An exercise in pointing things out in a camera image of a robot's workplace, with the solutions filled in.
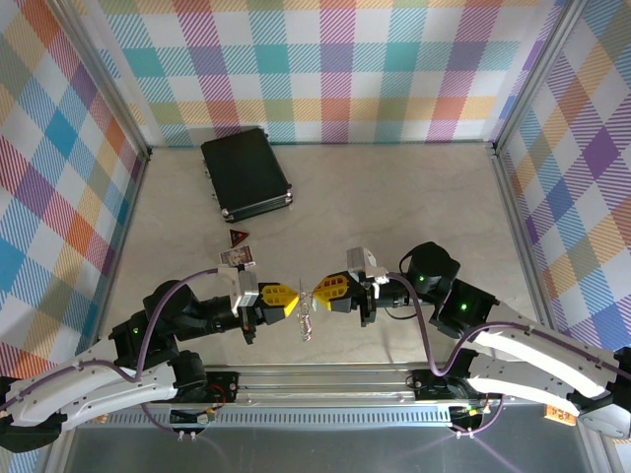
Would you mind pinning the silver split keyring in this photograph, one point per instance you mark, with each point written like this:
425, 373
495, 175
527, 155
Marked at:
302, 288

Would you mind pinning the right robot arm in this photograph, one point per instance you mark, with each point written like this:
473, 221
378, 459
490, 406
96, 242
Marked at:
542, 359

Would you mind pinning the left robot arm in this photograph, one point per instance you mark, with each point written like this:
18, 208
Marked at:
74, 394

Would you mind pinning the playing card deck box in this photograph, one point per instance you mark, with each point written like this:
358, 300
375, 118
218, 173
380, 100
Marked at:
237, 257

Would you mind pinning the black red triangular token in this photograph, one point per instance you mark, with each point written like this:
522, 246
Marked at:
238, 238

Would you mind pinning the orange label sticker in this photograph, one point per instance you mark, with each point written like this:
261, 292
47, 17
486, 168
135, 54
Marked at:
100, 418
559, 415

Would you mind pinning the black ribbed metal-cornered case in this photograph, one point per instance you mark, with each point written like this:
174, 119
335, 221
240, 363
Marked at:
244, 172

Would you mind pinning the grey metal plate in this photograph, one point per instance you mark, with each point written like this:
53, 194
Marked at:
320, 453

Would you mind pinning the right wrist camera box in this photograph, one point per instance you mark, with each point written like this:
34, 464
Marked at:
360, 263

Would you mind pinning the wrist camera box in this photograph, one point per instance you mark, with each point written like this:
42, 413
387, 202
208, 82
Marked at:
245, 293
360, 263

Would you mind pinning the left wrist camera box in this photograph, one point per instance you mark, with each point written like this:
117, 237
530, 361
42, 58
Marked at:
245, 293

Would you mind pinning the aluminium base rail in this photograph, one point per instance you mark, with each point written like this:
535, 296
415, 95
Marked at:
320, 384

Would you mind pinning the aluminium frame side rail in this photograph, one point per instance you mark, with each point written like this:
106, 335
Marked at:
517, 222
128, 217

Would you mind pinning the aluminium frame post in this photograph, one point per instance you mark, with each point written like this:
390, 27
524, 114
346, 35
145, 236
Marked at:
108, 84
537, 79

